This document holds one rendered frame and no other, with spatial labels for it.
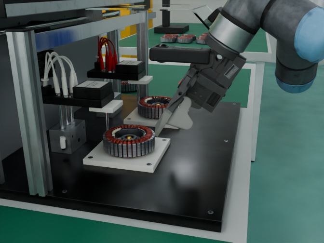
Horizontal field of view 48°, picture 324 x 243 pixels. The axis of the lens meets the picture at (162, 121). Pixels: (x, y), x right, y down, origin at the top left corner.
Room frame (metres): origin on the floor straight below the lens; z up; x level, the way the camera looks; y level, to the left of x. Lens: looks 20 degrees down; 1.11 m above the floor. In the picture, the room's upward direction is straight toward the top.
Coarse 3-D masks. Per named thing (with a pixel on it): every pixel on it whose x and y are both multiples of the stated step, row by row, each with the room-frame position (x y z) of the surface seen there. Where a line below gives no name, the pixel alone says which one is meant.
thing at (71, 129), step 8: (64, 120) 0.78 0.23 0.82; (80, 120) 0.78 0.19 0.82; (56, 128) 0.73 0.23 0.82; (64, 128) 0.73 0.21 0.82; (72, 128) 0.73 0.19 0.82; (80, 128) 0.76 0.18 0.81; (56, 136) 0.72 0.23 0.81; (72, 136) 0.72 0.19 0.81; (80, 136) 0.75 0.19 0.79; (56, 144) 0.72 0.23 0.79; (72, 144) 0.72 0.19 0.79; (80, 144) 0.75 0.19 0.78; (64, 152) 0.71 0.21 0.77; (72, 152) 0.71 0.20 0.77
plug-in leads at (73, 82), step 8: (56, 56) 0.72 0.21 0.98; (64, 56) 0.76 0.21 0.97; (48, 64) 0.74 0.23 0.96; (48, 72) 0.75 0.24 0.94; (64, 72) 0.77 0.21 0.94; (72, 72) 0.75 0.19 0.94; (48, 80) 0.74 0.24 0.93; (56, 80) 0.74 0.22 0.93; (64, 80) 0.72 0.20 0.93; (72, 80) 0.74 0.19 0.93; (48, 88) 0.74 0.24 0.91; (56, 88) 0.74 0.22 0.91; (64, 88) 0.72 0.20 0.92; (64, 96) 0.72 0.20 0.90
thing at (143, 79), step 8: (120, 64) 0.95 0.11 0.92; (128, 64) 0.95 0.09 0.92; (136, 64) 0.95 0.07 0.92; (144, 64) 0.99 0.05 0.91; (88, 72) 0.96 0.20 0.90; (96, 72) 0.96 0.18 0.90; (104, 72) 0.95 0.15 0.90; (112, 72) 0.95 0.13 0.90; (120, 72) 0.94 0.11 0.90; (128, 72) 0.94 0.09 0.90; (136, 72) 0.93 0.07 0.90; (144, 72) 0.98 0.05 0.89; (104, 80) 0.96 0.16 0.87; (112, 80) 1.01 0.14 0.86; (128, 80) 0.94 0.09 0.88; (136, 80) 0.93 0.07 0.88; (144, 80) 0.94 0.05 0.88; (112, 88) 1.01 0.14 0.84
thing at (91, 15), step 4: (80, 12) 0.94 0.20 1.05; (84, 12) 0.94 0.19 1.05; (88, 12) 0.93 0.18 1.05; (92, 12) 0.93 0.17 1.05; (96, 12) 0.95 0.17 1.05; (100, 12) 0.98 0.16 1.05; (88, 16) 0.93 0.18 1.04; (92, 16) 0.93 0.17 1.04; (96, 16) 0.95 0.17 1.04; (100, 16) 0.98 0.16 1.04; (84, 20) 0.94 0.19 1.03; (88, 20) 0.93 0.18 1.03; (92, 20) 0.93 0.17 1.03
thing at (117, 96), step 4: (116, 92) 1.02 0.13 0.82; (116, 96) 0.98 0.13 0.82; (120, 96) 1.01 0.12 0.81; (120, 108) 1.00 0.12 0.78; (96, 112) 0.96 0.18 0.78; (100, 112) 0.95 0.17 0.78; (104, 112) 0.95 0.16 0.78; (116, 112) 0.97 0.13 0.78; (96, 116) 0.96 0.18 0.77; (100, 116) 0.95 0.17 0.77; (104, 116) 0.95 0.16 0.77; (108, 116) 0.95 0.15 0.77; (112, 116) 0.95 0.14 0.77
